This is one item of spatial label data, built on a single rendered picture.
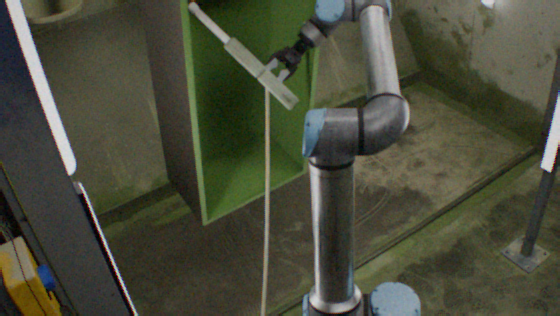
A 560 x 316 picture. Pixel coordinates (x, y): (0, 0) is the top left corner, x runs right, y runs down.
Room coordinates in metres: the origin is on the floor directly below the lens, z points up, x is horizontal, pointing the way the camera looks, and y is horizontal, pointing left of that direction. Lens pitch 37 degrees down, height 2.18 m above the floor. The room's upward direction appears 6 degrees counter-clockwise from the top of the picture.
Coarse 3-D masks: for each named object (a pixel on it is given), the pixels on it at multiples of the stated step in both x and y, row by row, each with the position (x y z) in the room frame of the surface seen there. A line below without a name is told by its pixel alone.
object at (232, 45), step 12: (192, 12) 1.70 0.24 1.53; (228, 48) 1.63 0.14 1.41; (240, 48) 1.63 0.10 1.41; (240, 60) 1.61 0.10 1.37; (252, 60) 1.61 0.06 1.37; (252, 72) 1.60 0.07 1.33; (264, 72) 1.60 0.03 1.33; (264, 84) 1.58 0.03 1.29; (276, 84) 1.57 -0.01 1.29; (276, 96) 1.56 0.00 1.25; (288, 96) 1.56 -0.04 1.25; (288, 108) 1.54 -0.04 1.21
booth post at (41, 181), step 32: (0, 0) 1.10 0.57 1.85; (0, 32) 1.09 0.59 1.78; (0, 64) 1.08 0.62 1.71; (0, 96) 1.07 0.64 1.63; (32, 96) 1.10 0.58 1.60; (0, 128) 1.05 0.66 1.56; (32, 128) 1.09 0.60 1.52; (32, 160) 1.07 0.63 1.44; (32, 192) 1.05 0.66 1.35; (64, 192) 1.09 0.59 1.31; (32, 224) 1.04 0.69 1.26; (64, 224) 1.08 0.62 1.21; (64, 256) 1.06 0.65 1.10; (96, 256) 1.10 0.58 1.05; (96, 288) 1.08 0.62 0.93
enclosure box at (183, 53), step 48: (144, 0) 1.89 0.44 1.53; (192, 0) 2.06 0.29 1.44; (240, 0) 2.19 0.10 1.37; (288, 0) 2.16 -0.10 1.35; (192, 48) 2.09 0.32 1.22; (192, 96) 1.69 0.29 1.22; (240, 96) 2.27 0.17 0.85; (192, 144) 1.73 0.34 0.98; (240, 144) 2.32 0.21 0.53; (288, 144) 2.25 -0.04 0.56; (192, 192) 1.84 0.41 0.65; (240, 192) 2.01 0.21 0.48
